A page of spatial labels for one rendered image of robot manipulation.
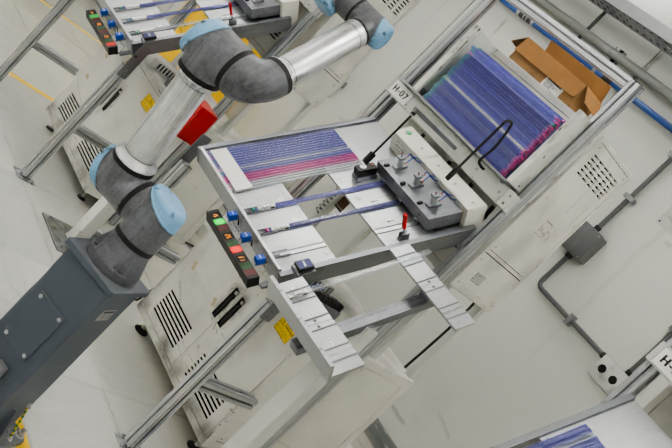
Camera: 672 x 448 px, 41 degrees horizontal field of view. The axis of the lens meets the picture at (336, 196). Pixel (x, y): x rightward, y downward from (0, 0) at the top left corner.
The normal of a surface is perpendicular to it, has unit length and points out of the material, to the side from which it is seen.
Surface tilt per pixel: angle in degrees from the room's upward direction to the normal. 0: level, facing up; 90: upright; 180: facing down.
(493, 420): 90
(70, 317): 90
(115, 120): 90
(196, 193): 90
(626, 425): 44
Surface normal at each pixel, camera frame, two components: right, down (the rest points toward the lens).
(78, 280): -0.29, -0.11
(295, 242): 0.13, -0.79
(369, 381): 0.45, 0.59
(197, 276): -0.55, -0.40
